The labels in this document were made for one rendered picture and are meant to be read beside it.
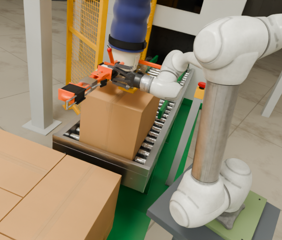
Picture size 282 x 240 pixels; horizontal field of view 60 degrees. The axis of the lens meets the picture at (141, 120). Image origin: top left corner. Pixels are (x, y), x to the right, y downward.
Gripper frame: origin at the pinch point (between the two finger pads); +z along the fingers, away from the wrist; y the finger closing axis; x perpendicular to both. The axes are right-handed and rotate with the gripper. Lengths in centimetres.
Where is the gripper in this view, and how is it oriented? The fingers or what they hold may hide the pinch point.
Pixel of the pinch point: (106, 71)
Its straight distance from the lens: 135.3
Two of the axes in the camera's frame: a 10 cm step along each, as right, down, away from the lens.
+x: 3.1, -4.5, 8.4
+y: -1.9, 8.3, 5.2
